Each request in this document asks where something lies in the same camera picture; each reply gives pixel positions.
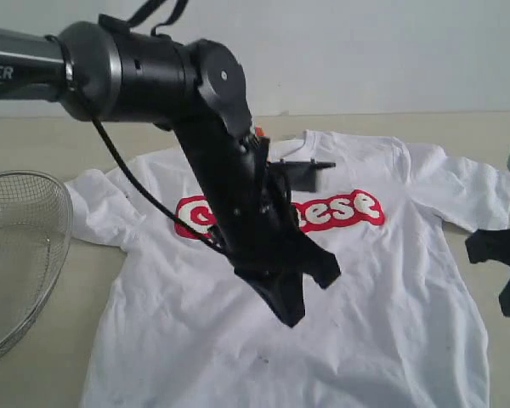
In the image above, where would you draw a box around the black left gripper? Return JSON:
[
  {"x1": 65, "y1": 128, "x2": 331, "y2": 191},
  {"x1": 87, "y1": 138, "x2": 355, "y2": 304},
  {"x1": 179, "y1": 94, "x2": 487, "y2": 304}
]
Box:
[{"x1": 212, "y1": 139, "x2": 341, "y2": 327}]

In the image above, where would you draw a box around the white t-shirt with red logo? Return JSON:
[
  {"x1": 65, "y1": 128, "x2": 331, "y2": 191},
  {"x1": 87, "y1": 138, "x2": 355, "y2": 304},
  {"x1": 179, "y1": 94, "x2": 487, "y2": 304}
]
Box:
[{"x1": 67, "y1": 130, "x2": 510, "y2": 407}]

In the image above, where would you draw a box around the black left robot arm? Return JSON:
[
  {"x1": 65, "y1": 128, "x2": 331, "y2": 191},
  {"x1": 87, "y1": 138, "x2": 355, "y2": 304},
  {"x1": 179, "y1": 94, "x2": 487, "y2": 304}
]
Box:
[{"x1": 0, "y1": 15, "x2": 340, "y2": 326}]

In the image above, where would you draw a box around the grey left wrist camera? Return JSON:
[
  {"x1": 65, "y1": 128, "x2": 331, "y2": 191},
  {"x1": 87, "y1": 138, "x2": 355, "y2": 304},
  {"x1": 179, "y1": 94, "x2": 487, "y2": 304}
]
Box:
[{"x1": 269, "y1": 159, "x2": 336, "y2": 193}]

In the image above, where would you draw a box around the round wire mesh basket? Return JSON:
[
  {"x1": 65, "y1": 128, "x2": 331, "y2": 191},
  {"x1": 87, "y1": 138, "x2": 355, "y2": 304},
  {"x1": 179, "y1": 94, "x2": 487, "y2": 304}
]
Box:
[{"x1": 0, "y1": 171, "x2": 73, "y2": 359}]

